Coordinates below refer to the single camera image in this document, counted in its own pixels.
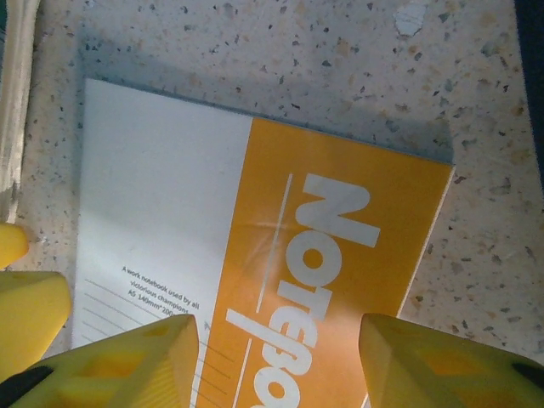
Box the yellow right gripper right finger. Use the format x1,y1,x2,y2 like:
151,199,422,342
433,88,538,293
360,312,544,408

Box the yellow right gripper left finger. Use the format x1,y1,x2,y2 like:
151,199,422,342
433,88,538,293
0,313,201,408

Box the orange and white notebook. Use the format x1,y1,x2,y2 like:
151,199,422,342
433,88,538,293
70,76,456,408

